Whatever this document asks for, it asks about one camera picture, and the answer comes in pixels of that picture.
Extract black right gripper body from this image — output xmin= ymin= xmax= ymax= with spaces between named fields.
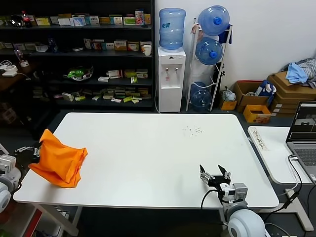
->
xmin=207 ymin=174 xmax=233 ymax=190

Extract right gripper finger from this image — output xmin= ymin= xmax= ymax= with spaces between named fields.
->
xmin=198 ymin=164 xmax=214 ymax=185
xmin=217 ymin=164 xmax=232 ymax=184

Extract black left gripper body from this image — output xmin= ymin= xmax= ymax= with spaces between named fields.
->
xmin=16 ymin=149 xmax=40 ymax=171

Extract orange t-shirt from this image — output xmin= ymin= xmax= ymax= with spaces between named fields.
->
xmin=28 ymin=128 xmax=89 ymax=190

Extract scattered dark crumbs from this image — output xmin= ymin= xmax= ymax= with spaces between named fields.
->
xmin=182 ymin=125 xmax=202 ymax=136

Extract white handwritten paper strip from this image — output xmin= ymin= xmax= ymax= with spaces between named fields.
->
xmin=251 ymin=128 xmax=269 ymax=152

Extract white side table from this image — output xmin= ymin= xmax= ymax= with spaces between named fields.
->
xmin=247 ymin=125 xmax=316 ymax=232

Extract white red storage cart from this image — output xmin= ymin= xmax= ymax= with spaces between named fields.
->
xmin=0 ymin=143 xmax=72 ymax=237

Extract brown wooden desk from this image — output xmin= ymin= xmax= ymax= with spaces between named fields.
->
xmin=0 ymin=63 xmax=40 ymax=100

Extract small yellow cardboard box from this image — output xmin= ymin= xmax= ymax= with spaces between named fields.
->
xmin=219 ymin=99 xmax=237 ymax=111

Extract blue water cooler jug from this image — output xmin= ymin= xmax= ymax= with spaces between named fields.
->
xmin=158 ymin=7 xmax=186 ymax=52
xmin=197 ymin=5 xmax=230 ymax=37
xmin=189 ymin=81 xmax=213 ymax=112
xmin=195 ymin=37 xmax=224 ymax=66

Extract white charger device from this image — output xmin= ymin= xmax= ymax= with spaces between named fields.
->
xmin=1 ymin=65 xmax=17 ymax=78

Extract grey laptop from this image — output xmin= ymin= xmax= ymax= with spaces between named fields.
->
xmin=285 ymin=100 xmax=316 ymax=185

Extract open brown cardboard box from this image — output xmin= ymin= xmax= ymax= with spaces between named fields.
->
xmin=233 ymin=80 xmax=270 ymax=107

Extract crumpled plastic bag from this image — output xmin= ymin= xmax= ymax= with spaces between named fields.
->
xmin=220 ymin=86 xmax=237 ymax=102

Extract bowl with green packets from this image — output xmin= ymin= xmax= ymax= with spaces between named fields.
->
xmin=63 ymin=66 xmax=94 ymax=82

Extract clear plastic bottle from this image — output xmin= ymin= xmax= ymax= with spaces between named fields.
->
xmin=14 ymin=48 xmax=28 ymax=67

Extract blue white bag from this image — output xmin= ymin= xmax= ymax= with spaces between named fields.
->
xmin=255 ymin=79 xmax=277 ymax=105

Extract black shelving unit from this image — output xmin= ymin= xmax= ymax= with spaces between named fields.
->
xmin=0 ymin=0 xmax=156 ymax=112

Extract white water dispenser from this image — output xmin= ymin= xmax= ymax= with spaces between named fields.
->
xmin=157 ymin=46 xmax=186 ymax=114

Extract black folded tripod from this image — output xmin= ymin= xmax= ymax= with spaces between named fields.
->
xmin=217 ymin=63 xmax=227 ymax=85

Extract white metal jug rack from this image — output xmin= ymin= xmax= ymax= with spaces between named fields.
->
xmin=185 ymin=17 xmax=233 ymax=113

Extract blue plastic bottle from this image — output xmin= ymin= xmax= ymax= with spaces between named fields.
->
xmin=47 ymin=37 xmax=59 ymax=53

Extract light blue garment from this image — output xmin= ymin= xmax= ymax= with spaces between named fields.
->
xmin=285 ymin=62 xmax=309 ymax=84

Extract shiny black round object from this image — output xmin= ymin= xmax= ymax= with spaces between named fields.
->
xmin=10 ymin=15 xmax=25 ymax=27

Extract cola bottle red cap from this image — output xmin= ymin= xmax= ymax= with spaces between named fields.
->
xmin=21 ymin=10 xmax=32 ymax=28

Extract orange white medicine box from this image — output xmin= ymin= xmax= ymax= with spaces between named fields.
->
xmin=114 ymin=39 xmax=128 ymax=52

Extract grey striped garment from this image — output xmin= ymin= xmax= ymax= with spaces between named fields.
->
xmin=296 ymin=58 xmax=316 ymax=89

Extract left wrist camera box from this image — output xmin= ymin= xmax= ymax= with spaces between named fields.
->
xmin=0 ymin=155 xmax=17 ymax=176

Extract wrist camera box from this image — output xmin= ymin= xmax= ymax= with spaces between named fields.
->
xmin=0 ymin=155 xmax=17 ymax=176
xmin=231 ymin=183 xmax=248 ymax=204

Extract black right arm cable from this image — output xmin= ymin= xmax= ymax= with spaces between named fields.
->
xmin=200 ymin=189 xmax=223 ymax=210

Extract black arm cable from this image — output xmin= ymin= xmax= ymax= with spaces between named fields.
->
xmin=11 ymin=167 xmax=28 ymax=196
xmin=200 ymin=189 xmax=223 ymax=210

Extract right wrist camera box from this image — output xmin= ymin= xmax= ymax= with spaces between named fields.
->
xmin=231 ymin=183 xmax=248 ymax=204

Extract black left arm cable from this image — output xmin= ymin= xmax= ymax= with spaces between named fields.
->
xmin=11 ymin=167 xmax=28 ymax=196

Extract black laptop cable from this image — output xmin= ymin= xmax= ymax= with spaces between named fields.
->
xmin=268 ymin=154 xmax=316 ymax=213

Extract white power cord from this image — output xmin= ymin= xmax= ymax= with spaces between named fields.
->
xmin=154 ymin=86 xmax=161 ymax=114

